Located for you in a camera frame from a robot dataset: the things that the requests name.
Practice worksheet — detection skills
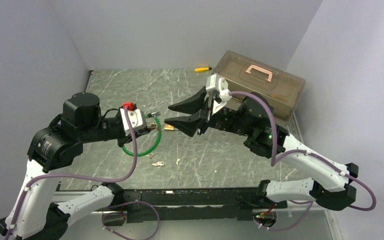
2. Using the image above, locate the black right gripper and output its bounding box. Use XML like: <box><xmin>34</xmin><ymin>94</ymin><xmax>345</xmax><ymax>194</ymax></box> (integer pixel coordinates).
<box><xmin>164</xmin><ymin>87</ymin><xmax>253</xmax><ymax>137</ymax></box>

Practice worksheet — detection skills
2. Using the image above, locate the brass padlock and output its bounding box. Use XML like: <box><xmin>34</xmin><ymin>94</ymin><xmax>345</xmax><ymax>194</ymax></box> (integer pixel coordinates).
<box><xmin>164</xmin><ymin>124</ymin><xmax>177</xmax><ymax>131</ymax></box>

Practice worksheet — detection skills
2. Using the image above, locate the green cable lock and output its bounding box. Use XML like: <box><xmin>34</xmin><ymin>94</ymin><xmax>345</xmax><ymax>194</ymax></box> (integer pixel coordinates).
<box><xmin>137</xmin><ymin>111</ymin><xmax>162</xmax><ymax>157</ymax></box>

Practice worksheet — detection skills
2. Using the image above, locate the small silver key pair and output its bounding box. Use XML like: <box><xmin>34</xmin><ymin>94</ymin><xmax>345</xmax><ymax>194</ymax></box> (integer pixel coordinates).
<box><xmin>146</xmin><ymin>152</ymin><xmax>157</xmax><ymax>159</ymax></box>

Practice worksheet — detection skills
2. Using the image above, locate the silver key bunch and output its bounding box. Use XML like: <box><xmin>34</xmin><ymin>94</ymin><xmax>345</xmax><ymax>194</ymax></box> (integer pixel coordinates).
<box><xmin>152</xmin><ymin>161</ymin><xmax>165</xmax><ymax>167</ymax></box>

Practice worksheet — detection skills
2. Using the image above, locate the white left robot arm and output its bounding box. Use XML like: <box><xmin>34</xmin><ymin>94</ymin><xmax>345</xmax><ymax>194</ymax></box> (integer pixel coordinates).
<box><xmin>0</xmin><ymin>92</ymin><xmax>150</xmax><ymax>240</ymax></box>

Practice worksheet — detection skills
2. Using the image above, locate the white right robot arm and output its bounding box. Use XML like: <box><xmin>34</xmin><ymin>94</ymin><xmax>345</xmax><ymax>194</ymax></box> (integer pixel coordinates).
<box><xmin>164</xmin><ymin>88</ymin><xmax>359</xmax><ymax>211</ymax></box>

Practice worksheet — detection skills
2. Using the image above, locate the yellow screwdriver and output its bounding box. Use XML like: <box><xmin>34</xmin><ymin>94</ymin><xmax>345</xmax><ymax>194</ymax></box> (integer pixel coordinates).
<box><xmin>194</xmin><ymin>67</ymin><xmax>212</xmax><ymax>73</ymax></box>

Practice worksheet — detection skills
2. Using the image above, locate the translucent brown toolbox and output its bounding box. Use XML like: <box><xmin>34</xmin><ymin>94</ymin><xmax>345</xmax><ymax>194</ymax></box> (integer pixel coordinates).
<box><xmin>212</xmin><ymin>50</ymin><xmax>306</xmax><ymax>127</ymax></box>

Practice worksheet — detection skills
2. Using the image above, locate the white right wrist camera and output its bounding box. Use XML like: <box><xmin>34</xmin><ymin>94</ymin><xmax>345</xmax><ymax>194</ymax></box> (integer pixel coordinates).
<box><xmin>205</xmin><ymin>73</ymin><xmax>232</xmax><ymax>116</ymax></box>

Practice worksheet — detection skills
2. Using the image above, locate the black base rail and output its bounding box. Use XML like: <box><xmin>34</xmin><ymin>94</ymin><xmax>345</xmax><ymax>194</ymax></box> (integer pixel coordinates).
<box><xmin>103</xmin><ymin>187</ymin><xmax>288</xmax><ymax>223</ymax></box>

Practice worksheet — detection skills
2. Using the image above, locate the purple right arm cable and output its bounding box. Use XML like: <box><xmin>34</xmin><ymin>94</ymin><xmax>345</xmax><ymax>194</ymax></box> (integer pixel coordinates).
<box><xmin>228</xmin><ymin>91</ymin><xmax>377</xmax><ymax>232</ymax></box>

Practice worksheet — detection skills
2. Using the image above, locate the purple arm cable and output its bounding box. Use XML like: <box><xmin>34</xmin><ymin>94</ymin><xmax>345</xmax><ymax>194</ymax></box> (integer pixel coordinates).
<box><xmin>228</xmin><ymin>91</ymin><xmax>377</xmax><ymax>232</ymax></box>
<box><xmin>4</xmin><ymin>105</ymin><xmax>161</xmax><ymax>240</ymax></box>

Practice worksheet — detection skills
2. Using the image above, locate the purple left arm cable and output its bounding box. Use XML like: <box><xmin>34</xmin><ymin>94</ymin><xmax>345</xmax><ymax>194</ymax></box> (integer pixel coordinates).
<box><xmin>4</xmin><ymin>105</ymin><xmax>161</xmax><ymax>240</ymax></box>

